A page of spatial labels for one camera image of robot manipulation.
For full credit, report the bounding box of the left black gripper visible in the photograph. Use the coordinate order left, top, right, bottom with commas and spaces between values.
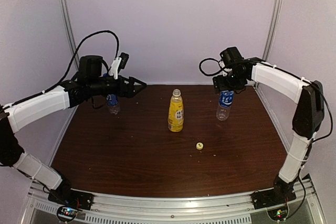
88, 74, 146, 98

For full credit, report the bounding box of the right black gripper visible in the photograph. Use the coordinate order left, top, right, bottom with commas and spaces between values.
214, 69, 246, 93

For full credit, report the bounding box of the yellow drink bottle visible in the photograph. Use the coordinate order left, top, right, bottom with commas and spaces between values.
167, 89, 184, 132

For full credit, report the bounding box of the pale yellow bottle cap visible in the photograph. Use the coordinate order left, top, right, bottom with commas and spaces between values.
196, 142, 204, 151

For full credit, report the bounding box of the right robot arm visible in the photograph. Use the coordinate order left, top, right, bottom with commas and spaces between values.
213, 47, 324, 204

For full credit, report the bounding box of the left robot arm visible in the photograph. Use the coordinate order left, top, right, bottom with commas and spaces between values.
1, 53, 147, 205

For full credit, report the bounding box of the blue label bottle white cap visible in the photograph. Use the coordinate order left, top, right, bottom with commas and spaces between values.
216, 91, 234, 121

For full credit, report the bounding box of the clear bottle blue cap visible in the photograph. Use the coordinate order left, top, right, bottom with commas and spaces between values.
107, 94, 120, 114

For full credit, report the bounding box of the right circuit board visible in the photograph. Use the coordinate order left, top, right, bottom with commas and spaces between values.
267, 207, 289, 221

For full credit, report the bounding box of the circuit board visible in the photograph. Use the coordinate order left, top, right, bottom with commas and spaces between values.
56, 206, 79, 222
267, 207, 289, 221

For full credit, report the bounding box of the left circuit board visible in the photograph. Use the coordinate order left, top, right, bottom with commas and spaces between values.
56, 206, 79, 222

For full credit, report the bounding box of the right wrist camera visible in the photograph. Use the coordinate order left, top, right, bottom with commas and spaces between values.
218, 60, 226, 71

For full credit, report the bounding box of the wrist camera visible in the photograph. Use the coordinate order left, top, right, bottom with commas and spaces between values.
218, 60, 226, 71
108, 52, 129, 80

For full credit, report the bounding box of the right black cable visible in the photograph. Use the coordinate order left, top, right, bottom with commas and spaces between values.
198, 58, 229, 77

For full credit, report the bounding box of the black cable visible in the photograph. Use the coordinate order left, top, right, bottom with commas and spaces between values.
0, 30, 120, 112
198, 58, 229, 77

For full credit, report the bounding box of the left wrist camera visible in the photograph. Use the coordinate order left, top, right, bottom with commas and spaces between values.
108, 52, 129, 80

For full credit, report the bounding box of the left black cable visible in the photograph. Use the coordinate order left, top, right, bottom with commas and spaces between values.
0, 30, 120, 112

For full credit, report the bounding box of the right aluminium frame post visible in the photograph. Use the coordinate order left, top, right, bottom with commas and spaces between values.
262, 0, 283, 60

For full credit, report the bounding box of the aluminium frame post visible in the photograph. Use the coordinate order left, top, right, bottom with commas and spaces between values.
59, 0, 80, 81
262, 0, 283, 60

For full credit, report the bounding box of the front aluminium rail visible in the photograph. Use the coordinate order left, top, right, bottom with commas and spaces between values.
26, 179, 325, 224

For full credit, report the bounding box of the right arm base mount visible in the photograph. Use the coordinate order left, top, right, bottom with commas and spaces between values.
250, 182, 297, 209

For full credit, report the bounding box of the left aluminium frame post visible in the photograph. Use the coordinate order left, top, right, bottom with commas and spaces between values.
59, 0, 80, 81

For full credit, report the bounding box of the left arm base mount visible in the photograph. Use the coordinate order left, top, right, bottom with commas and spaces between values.
48, 182, 93, 210

